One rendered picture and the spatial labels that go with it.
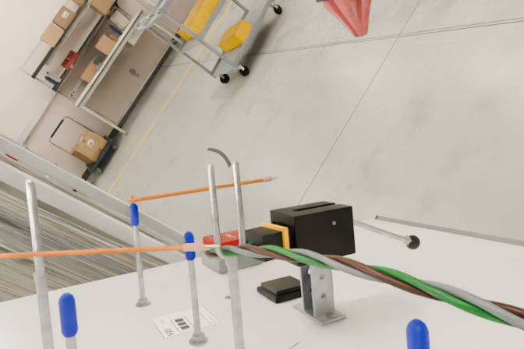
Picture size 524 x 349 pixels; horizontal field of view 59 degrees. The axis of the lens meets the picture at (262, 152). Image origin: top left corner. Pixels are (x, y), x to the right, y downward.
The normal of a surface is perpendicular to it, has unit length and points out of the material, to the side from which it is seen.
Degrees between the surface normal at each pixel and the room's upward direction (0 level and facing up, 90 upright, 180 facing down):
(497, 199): 0
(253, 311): 54
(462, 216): 0
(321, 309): 88
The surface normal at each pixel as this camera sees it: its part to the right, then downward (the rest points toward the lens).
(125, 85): 0.42, 0.14
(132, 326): -0.08, -1.00
